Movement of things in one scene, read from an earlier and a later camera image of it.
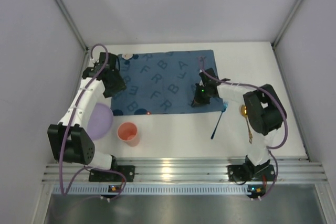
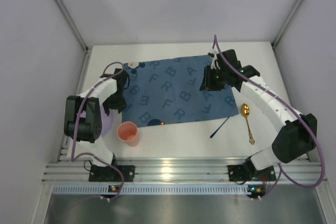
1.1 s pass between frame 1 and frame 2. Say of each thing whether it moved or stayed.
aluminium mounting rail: stayed
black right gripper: moved
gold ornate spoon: stayed
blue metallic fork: moved
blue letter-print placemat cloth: moved
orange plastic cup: stayed
